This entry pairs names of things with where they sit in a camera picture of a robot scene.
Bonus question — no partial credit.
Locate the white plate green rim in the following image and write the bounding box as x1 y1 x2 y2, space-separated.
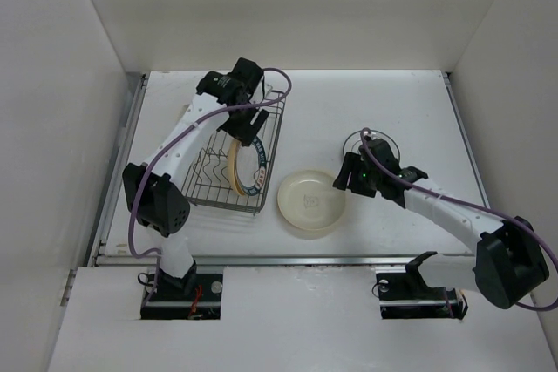
341 130 400 161

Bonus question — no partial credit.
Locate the cream white plate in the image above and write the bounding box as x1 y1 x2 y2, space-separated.
277 169 346 233

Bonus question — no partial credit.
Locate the plate with teal lettered band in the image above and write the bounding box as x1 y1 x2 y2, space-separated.
236 136 268 196

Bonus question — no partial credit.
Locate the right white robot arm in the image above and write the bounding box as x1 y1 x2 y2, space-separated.
333 134 557 309

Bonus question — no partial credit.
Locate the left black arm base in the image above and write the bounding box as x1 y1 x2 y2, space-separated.
137 264 223 321

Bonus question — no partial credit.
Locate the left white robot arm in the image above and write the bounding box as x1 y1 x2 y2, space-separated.
122 58 269 300

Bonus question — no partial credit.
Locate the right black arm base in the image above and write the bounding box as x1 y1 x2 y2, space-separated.
371 252 468 321

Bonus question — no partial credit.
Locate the grey wire dish rack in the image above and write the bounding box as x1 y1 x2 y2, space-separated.
183 100 285 214

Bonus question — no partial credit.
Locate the aluminium table rail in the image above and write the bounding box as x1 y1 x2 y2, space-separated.
85 70 483 268

